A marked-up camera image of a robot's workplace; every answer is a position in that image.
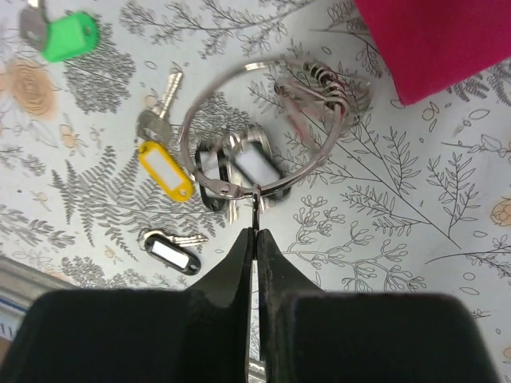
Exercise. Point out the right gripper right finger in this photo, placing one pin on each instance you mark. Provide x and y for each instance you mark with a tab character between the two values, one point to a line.
310	335

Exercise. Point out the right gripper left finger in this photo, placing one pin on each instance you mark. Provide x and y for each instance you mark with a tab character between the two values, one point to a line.
195	335

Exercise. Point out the black tag key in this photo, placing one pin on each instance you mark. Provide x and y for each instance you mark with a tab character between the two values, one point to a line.
172	250
250	155
216	167

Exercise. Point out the yellow tag key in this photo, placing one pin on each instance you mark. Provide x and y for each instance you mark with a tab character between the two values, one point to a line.
154	134

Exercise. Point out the folded magenta cloth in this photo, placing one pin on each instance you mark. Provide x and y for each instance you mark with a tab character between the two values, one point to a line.
431	45

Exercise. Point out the green tag key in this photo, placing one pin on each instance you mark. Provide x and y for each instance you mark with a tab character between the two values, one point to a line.
72	36

